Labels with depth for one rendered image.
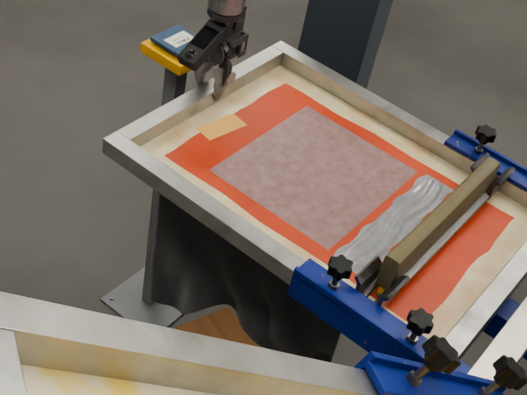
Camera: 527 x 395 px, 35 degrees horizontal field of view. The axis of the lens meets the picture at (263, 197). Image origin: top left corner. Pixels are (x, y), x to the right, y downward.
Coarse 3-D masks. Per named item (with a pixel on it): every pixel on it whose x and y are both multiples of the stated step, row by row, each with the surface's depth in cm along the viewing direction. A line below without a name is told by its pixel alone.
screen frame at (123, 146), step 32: (256, 64) 191; (288, 64) 198; (320, 64) 196; (192, 96) 178; (224, 96) 185; (352, 96) 190; (128, 128) 167; (160, 128) 171; (416, 128) 183; (128, 160) 161; (448, 160) 182; (160, 192) 159; (192, 192) 156; (512, 192) 175; (224, 224) 151; (256, 256) 150; (288, 256) 148; (512, 288) 151; (480, 320) 144
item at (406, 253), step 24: (480, 168) 165; (456, 192) 158; (480, 192) 165; (432, 216) 151; (456, 216) 159; (408, 240) 146; (432, 240) 152; (384, 264) 143; (408, 264) 147; (384, 288) 146
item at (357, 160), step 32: (288, 96) 190; (256, 128) 179; (288, 128) 181; (320, 128) 183; (352, 128) 185; (320, 160) 175; (352, 160) 177; (384, 160) 178; (416, 160) 180; (352, 192) 169; (384, 192) 171; (480, 224) 168
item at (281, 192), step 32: (192, 160) 168; (224, 160) 170; (256, 160) 171; (288, 160) 173; (224, 192) 163; (256, 192) 164; (288, 192) 166; (320, 192) 167; (288, 224) 159; (320, 224) 160; (352, 224) 162; (320, 256) 154; (448, 256) 160; (416, 288) 152; (448, 288) 153
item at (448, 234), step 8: (480, 200) 168; (472, 208) 165; (464, 216) 163; (456, 224) 161; (448, 232) 159; (440, 240) 157; (448, 240) 158; (432, 248) 155; (440, 248) 156; (424, 256) 153; (432, 256) 154; (416, 264) 151; (424, 264) 152; (408, 272) 149; (416, 272) 150
